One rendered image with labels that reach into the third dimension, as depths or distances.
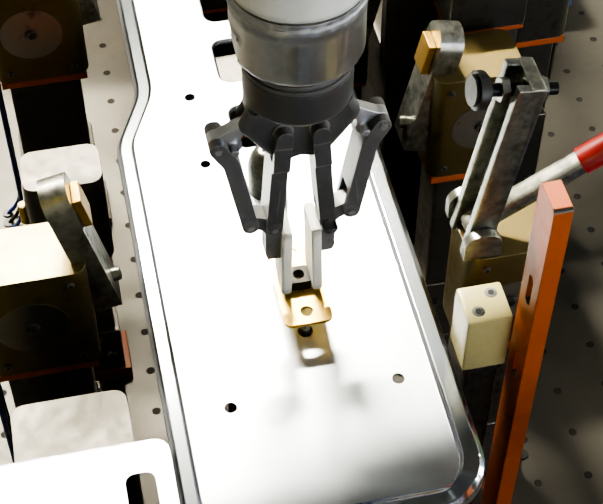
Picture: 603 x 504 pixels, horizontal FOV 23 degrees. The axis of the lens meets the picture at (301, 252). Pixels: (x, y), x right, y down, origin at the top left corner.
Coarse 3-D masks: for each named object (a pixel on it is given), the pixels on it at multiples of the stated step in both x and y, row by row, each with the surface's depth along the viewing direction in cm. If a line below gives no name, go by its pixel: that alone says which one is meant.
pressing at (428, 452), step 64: (128, 0) 140; (192, 0) 140; (192, 64) 134; (128, 128) 129; (192, 128) 128; (128, 192) 124; (192, 192) 124; (384, 192) 123; (192, 256) 119; (256, 256) 119; (384, 256) 119; (192, 320) 115; (256, 320) 115; (384, 320) 115; (192, 384) 111; (256, 384) 111; (320, 384) 111; (384, 384) 111; (448, 384) 110; (192, 448) 107; (256, 448) 107; (320, 448) 107; (384, 448) 107; (448, 448) 107
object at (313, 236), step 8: (304, 208) 109; (312, 208) 109; (304, 216) 110; (312, 216) 108; (304, 224) 111; (312, 224) 108; (304, 232) 112; (312, 232) 108; (320, 232) 108; (312, 240) 108; (320, 240) 109; (312, 248) 109; (320, 248) 109; (312, 256) 110; (320, 256) 110; (312, 264) 111; (320, 264) 111; (312, 272) 111; (320, 272) 111; (312, 280) 112; (320, 280) 112
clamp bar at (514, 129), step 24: (480, 72) 101; (504, 72) 103; (528, 72) 102; (480, 96) 101; (504, 96) 102; (528, 96) 101; (504, 120) 103; (528, 120) 103; (480, 144) 108; (504, 144) 104; (480, 168) 110; (504, 168) 106; (480, 192) 108; (504, 192) 108; (456, 216) 114; (480, 216) 110
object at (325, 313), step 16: (304, 240) 117; (304, 256) 116; (272, 272) 115; (304, 272) 113; (304, 288) 113; (320, 288) 114; (288, 304) 112; (304, 304) 112; (320, 304) 112; (288, 320) 111; (304, 320) 111; (320, 320) 111
